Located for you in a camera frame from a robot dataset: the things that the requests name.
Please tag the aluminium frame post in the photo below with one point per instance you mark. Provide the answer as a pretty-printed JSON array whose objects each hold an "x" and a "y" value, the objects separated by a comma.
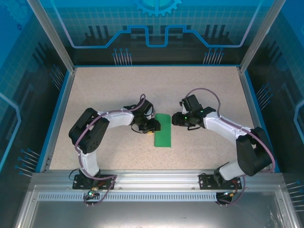
[
  {"x": 52, "y": 38},
  {"x": 261, "y": 35}
]

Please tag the aluminium right frame post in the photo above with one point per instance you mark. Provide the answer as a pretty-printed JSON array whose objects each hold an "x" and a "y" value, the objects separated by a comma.
[{"x": 261, "y": 35}]

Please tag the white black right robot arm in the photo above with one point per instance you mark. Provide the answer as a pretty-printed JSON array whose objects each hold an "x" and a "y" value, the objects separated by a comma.
[{"x": 221, "y": 123}]

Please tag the aluminium left table rail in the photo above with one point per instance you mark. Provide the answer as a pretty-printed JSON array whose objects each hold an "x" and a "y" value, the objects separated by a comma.
[{"x": 60, "y": 118}]

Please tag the left connector with green light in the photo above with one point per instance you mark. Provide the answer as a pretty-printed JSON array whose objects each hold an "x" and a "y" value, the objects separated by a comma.
[{"x": 91, "y": 193}]

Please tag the right connector with green light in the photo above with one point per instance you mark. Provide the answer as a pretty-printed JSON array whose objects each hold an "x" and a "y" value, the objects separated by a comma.
[{"x": 228, "y": 193}]

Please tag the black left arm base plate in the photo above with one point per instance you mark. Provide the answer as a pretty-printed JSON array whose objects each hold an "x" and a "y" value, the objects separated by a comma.
[{"x": 78, "y": 183}]

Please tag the aluminium left frame post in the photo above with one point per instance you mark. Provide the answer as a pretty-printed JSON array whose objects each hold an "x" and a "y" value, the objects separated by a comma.
[{"x": 52, "y": 38}]

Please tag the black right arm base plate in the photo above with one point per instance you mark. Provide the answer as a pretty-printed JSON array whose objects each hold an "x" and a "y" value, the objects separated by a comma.
[{"x": 204, "y": 181}]

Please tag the aluminium right table rail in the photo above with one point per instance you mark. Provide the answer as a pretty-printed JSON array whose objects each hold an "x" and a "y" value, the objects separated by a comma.
[{"x": 249, "y": 102}]

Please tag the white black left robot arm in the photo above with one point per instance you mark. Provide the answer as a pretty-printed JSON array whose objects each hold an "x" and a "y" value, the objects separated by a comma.
[{"x": 118, "y": 118}]

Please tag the connector with green light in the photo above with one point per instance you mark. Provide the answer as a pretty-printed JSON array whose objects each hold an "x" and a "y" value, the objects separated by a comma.
[
  {"x": 228, "y": 193},
  {"x": 91, "y": 193}
]

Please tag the aluminium table rail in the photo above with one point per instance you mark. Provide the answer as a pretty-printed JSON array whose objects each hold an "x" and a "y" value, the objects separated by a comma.
[
  {"x": 249, "y": 102},
  {"x": 60, "y": 118}
]

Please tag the green paper sheet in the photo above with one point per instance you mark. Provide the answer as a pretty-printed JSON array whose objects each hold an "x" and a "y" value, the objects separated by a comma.
[{"x": 164, "y": 139}]

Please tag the steel sheet tray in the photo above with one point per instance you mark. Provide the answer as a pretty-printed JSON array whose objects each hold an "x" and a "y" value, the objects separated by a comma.
[{"x": 154, "y": 213}]

